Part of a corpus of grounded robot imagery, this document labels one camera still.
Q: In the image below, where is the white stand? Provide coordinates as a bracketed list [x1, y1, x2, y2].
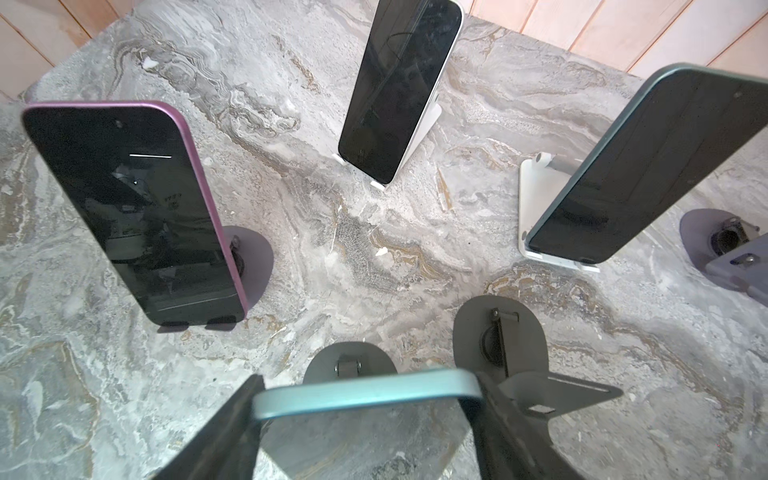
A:
[517, 152, 600, 273]
[332, 100, 443, 192]

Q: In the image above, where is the black stand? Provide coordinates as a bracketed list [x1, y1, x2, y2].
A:
[146, 226, 274, 333]
[453, 295, 623, 421]
[303, 342, 397, 384]

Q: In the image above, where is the front middle black stand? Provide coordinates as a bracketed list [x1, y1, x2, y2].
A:
[303, 342, 397, 384]

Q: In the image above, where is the white back middle stand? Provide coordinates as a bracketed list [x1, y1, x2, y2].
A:
[517, 152, 600, 273]

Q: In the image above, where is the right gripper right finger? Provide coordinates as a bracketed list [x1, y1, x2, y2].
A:
[469, 373, 582, 479]

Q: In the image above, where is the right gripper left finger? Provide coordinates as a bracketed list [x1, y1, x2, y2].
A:
[155, 374, 265, 479]

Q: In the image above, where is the front right black stand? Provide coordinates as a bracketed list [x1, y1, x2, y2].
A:
[453, 295, 623, 421]

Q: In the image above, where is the front left black stand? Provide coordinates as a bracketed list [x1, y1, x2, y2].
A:
[146, 226, 274, 333]

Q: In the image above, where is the purple grey phone stand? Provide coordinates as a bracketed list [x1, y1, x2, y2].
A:
[679, 209, 767, 305]

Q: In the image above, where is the white back left stand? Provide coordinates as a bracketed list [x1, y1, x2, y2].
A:
[332, 100, 443, 192]

